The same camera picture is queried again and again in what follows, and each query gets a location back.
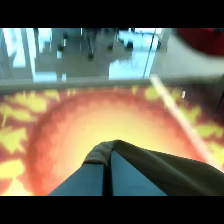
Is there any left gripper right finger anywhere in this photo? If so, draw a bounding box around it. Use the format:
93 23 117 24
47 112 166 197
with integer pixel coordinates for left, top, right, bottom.
110 150 168 197

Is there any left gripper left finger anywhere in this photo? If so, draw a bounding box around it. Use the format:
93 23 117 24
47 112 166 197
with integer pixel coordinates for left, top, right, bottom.
48 162 105 197

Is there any dark green garment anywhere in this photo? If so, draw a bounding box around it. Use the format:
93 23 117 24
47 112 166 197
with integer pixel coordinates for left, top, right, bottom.
82 139 224 197

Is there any silver frame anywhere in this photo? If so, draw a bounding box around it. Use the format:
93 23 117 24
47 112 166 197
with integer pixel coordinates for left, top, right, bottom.
0 75 224 92

